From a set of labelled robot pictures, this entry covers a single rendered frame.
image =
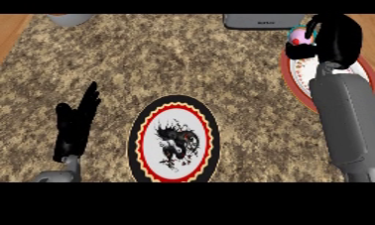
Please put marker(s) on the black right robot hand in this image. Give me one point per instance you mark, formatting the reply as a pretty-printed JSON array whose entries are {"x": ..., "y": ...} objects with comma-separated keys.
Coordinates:
[{"x": 342, "y": 42}]

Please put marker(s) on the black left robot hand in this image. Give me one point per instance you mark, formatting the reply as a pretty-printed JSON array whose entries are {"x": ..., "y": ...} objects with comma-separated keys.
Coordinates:
[{"x": 73, "y": 126}]

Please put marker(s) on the pink cupcake with teal wrapper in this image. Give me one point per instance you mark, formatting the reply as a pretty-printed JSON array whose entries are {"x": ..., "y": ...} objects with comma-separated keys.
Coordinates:
[{"x": 299, "y": 37}]

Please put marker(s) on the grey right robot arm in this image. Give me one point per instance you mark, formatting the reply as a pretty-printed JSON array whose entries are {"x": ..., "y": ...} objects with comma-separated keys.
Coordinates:
[{"x": 345, "y": 123}]

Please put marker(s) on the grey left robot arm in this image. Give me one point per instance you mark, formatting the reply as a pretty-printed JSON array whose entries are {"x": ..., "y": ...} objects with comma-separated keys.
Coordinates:
[{"x": 63, "y": 171}]

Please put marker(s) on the red rimmed white plate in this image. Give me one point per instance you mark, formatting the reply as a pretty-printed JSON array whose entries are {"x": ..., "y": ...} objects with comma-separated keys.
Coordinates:
[{"x": 305, "y": 77}]

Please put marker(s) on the black rimmed plate with dragon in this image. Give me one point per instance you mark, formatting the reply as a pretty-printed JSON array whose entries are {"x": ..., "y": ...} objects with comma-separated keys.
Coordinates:
[{"x": 173, "y": 139}]

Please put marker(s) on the dark grey flat appliance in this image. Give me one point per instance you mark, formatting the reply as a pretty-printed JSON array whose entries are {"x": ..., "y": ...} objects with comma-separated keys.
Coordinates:
[{"x": 263, "y": 21}]

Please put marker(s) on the pale grey rounded object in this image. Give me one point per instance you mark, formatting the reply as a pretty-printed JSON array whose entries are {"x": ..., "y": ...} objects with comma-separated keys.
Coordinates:
[{"x": 68, "y": 19}]

